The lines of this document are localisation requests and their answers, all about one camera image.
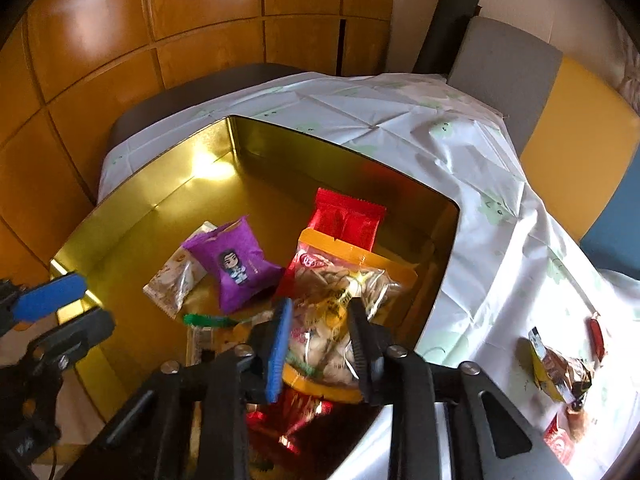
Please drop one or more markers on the black rolled mat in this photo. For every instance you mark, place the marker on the black rolled mat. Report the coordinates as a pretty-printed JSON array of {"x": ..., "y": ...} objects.
[{"x": 442, "y": 30}]

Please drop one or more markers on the green-edged biscuit packet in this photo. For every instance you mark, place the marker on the green-edged biscuit packet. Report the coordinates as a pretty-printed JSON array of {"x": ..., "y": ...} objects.
[{"x": 202, "y": 337}]

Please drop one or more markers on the red candy packet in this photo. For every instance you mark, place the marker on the red candy packet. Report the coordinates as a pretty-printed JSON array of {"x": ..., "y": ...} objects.
[{"x": 597, "y": 337}]

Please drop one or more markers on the white snack packet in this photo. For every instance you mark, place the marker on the white snack packet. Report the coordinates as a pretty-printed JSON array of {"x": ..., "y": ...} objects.
[{"x": 172, "y": 280}]

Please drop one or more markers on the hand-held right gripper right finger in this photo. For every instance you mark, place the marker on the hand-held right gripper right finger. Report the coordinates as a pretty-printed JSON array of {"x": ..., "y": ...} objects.
[{"x": 362, "y": 355}]

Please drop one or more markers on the brown bread packet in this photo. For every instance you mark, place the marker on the brown bread packet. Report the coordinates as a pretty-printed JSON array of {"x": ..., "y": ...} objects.
[{"x": 557, "y": 365}]

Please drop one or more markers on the orange-edged clear snack packet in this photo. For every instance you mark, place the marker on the orange-edged clear snack packet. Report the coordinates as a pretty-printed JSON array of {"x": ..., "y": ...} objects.
[{"x": 340, "y": 280}]

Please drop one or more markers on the red and white packet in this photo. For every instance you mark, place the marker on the red and white packet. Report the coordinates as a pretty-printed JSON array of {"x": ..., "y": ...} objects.
[{"x": 560, "y": 442}]

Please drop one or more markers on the grey yellow blue headboard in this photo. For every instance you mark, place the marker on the grey yellow blue headboard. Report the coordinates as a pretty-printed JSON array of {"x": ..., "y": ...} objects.
[{"x": 565, "y": 125}]

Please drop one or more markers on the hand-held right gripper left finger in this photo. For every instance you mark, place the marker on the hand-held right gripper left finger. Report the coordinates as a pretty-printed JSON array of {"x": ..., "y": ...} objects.
[{"x": 277, "y": 350}]

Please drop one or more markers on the shiny red foil packet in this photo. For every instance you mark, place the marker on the shiny red foil packet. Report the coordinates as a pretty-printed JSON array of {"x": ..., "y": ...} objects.
[{"x": 295, "y": 410}]

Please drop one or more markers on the purple snack packet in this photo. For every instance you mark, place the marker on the purple snack packet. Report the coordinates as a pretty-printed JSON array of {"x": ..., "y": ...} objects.
[{"x": 235, "y": 265}]

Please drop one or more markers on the red serrated-edge packet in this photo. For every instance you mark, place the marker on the red serrated-edge packet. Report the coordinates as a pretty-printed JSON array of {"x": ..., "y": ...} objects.
[{"x": 345, "y": 220}]

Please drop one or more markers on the wooden wardrobe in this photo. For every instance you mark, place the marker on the wooden wardrobe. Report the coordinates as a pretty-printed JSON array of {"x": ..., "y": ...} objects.
[{"x": 150, "y": 35}]

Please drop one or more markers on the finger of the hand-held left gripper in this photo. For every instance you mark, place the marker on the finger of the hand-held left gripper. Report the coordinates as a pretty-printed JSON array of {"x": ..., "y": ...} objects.
[
  {"x": 47, "y": 297},
  {"x": 75, "y": 330}
]

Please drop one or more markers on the gold tin box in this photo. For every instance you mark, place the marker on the gold tin box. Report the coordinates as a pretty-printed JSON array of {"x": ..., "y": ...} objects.
[{"x": 250, "y": 185}]

